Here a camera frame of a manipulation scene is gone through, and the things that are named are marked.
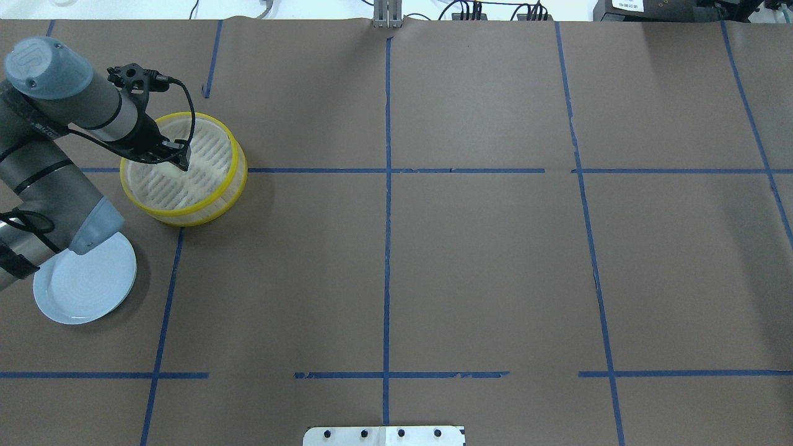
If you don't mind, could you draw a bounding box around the black cable connector right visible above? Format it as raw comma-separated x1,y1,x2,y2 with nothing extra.
510,1,553,22

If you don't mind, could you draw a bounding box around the black cable wrist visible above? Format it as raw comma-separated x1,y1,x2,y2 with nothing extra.
68,74,196,163

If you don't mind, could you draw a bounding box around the yellow rimmed bamboo steamer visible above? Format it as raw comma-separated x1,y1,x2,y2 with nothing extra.
120,113,248,227

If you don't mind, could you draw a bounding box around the black box with label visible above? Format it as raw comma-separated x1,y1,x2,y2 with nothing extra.
592,1,764,23

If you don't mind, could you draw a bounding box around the black cable connector left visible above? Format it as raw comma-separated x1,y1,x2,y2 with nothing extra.
439,1,488,22

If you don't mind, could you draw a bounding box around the aluminium frame post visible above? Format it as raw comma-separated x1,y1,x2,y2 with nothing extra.
369,0,404,28

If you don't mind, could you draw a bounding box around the white mesh steamer liner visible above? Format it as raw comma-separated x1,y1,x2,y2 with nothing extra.
121,113,240,211

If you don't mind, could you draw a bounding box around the black cable connector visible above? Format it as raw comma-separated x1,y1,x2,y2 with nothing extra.
439,1,488,22
510,1,553,22

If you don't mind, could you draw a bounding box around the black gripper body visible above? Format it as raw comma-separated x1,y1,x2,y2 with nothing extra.
121,118,180,164

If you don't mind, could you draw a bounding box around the light blue plate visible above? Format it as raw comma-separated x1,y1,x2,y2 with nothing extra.
32,232,137,325

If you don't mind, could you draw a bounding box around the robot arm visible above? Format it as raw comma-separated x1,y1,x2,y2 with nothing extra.
1,36,192,289

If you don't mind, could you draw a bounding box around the black camera mount wrist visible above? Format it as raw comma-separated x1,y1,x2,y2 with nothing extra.
107,63,170,110

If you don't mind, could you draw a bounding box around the white camera stand base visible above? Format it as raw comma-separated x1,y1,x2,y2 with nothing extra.
302,424,467,445

